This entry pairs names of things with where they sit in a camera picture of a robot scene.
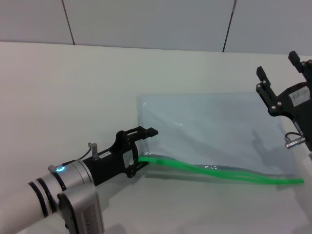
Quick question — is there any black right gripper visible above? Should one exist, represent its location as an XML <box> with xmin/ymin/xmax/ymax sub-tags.
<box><xmin>255</xmin><ymin>50</ymin><xmax>312</xmax><ymax>137</ymax></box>

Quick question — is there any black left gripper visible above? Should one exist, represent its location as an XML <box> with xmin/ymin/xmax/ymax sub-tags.
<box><xmin>82</xmin><ymin>126</ymin><xmax>159</xmax><ymax>187</ymax></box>

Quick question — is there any translucent document bag green zipper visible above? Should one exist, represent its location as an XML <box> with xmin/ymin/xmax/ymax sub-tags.
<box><xmin>136</xmin><ymin>91</ymin><xmax>305</xmax><ymax>186</ymax></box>

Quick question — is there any black cable with silver plug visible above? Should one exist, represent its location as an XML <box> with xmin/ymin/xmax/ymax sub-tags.
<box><xmin>48</xmin><ymin>142</ymin><xmax>98</xmax><ymax>172</ymax></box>
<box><xmin>284</xmin><ymin>131</ymin><xmax>307</xmax><ymax>149</ymax></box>

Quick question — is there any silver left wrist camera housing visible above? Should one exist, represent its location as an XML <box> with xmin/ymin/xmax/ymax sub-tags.
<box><xmin>57</xmin><ymin>186</ymin><xmax>105</xmax><ymax>234</ymax></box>

